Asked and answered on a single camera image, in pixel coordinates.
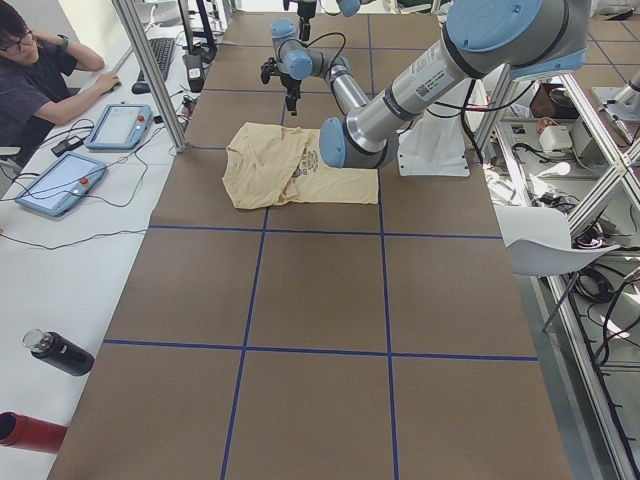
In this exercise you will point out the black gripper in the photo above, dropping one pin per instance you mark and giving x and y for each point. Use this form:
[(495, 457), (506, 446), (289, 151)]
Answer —
[(290, 83), (305, 10)]

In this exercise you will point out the beige long-sleeve printed shirt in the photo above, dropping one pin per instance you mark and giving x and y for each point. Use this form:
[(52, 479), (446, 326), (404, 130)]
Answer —
[(271, 165)]

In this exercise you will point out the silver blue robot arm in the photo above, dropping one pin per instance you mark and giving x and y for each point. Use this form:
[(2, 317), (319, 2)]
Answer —
[(534, 38), (346, 7)]

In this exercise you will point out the black cylinder with white label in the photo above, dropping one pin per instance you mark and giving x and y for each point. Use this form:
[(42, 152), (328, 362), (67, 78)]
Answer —
[(194, 71)]

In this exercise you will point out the black keyboard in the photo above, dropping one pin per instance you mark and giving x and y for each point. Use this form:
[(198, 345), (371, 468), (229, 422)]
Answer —
[(163, 51)]

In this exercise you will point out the black computer mouse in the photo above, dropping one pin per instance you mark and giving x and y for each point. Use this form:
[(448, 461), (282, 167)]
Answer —
[(140, 87)]

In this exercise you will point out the far blue teach pendant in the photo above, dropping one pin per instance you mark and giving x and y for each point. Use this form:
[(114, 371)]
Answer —
[(120, 127)]

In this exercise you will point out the blue teach pendant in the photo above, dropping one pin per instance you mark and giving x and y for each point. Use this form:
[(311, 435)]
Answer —
[(62, 185), (120, 127)]

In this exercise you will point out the near blue teach pendant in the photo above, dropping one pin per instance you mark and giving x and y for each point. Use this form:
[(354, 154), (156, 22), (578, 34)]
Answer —
[(62, 185)]

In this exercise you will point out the seated person in dark shirt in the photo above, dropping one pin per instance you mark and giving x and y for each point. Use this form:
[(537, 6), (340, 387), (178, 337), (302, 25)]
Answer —
[(34, 95)]

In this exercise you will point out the white plastic chair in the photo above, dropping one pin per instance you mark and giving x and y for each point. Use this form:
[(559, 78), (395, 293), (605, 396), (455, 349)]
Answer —
[(539, 243)]

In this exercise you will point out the black water bottle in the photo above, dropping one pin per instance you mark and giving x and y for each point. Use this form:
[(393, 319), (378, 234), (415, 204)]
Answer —
[(59, 352)]

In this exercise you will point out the red water bottle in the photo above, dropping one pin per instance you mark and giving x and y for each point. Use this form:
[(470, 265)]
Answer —
[(24, 432)]

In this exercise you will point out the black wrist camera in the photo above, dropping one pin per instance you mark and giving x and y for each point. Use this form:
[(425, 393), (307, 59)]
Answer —
[(269, 69)]

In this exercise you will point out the aluminium frame post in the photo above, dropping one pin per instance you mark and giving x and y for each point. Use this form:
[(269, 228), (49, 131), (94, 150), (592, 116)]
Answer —
[(138, 40)]

